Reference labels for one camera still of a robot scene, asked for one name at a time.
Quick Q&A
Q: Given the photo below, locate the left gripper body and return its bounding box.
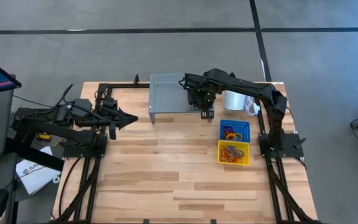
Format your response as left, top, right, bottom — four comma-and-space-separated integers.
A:
94, 105, 122, 126

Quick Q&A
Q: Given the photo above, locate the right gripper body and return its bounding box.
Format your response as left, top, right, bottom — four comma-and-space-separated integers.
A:
186, 83, 216, 112

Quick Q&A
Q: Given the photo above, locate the blue plastic basket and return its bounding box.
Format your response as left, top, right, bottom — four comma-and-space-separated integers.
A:
219, 119, 250, 143

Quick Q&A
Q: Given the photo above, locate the red rubber band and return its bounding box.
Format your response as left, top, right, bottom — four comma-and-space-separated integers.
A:
219, 146, 231, 163
227, 149, 247, 164

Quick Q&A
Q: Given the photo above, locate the white cylinder roll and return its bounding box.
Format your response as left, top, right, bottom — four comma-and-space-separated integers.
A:
222, 89, 247, 111

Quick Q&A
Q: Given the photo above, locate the yellow plastic basket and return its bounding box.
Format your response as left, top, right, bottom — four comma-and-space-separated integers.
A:
217, 139, 250, 166

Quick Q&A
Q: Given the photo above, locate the grey perforated metal shelf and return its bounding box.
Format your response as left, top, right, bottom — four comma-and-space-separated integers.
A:
148, 73, 215, 124

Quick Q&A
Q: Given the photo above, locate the clear plastic bag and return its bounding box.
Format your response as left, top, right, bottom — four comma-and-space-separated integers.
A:
244, 95, 261, 116

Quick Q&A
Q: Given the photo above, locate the black metal beam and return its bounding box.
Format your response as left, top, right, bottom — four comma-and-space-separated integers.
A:
4, 136, 65, 172

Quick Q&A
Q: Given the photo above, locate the white paper booklet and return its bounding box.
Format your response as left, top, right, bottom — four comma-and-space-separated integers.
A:
15, 146, 62, 195

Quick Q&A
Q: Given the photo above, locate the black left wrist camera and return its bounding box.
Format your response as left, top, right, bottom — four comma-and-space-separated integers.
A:
103, 96, 118, 109

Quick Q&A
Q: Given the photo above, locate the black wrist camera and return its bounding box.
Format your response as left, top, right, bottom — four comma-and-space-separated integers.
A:
178, 73, 202, 91
103, 96, 118, 109

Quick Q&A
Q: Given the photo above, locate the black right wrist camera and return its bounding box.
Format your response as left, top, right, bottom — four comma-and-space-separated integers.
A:
178, 73, 202, 91

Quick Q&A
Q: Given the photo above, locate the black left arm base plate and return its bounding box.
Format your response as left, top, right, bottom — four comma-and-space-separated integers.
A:
62, 134, 108, 159

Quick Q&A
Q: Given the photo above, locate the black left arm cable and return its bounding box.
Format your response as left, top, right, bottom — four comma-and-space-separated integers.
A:
50, 83, 74, 108

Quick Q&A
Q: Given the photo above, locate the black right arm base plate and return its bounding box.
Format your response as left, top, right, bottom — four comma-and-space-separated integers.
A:
258, 132, 305, 159

